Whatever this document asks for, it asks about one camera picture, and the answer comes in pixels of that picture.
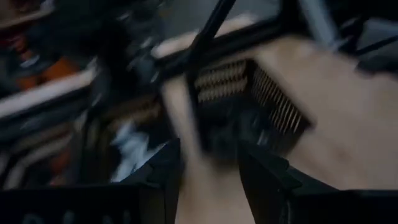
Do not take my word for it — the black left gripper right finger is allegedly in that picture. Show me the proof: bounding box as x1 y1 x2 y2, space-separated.
237 141 398 224

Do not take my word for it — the orange vacuum cleaner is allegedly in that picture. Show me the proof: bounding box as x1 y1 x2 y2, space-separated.
18 55 81 91

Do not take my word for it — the white ghost decoration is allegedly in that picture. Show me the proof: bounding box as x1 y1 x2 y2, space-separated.
111 123 147 181

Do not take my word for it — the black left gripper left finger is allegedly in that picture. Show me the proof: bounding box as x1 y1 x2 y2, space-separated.
0 138 183 224

